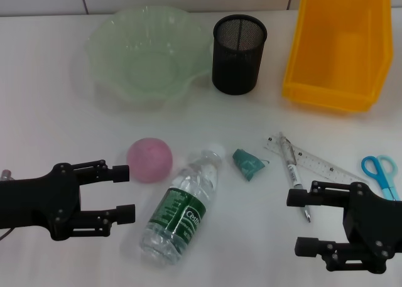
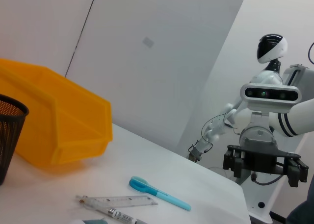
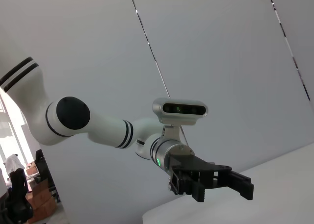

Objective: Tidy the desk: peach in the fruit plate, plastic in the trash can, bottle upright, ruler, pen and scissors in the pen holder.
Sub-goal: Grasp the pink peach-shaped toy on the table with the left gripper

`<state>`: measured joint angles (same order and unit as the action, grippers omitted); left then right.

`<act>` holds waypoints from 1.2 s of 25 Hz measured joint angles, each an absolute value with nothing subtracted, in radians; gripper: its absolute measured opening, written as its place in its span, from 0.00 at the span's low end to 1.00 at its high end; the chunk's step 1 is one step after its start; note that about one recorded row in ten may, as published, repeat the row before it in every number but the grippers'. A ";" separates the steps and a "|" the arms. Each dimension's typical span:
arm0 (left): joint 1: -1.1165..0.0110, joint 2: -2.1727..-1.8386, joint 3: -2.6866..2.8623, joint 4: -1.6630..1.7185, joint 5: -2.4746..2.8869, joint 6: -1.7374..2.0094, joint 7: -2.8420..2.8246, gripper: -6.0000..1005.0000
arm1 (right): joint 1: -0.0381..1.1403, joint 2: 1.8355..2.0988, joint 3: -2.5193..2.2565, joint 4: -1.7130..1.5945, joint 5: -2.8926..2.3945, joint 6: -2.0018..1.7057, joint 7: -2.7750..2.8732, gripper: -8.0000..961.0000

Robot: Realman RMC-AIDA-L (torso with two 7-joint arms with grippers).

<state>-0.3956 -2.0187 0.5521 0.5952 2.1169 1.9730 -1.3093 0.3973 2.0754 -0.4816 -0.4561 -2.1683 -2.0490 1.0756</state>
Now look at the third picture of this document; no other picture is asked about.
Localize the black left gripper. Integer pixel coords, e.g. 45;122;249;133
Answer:
167;155;255;203

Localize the person in white shirt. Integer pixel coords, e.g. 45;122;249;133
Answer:
2;154;26;180

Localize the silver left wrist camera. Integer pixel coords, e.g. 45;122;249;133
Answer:
152;98;209;126

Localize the black office chair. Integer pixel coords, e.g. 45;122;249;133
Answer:
34;149;61;202
0;167;34;224

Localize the brown cardboard box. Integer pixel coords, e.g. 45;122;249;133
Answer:
26;178;58;222
26;161;38;176

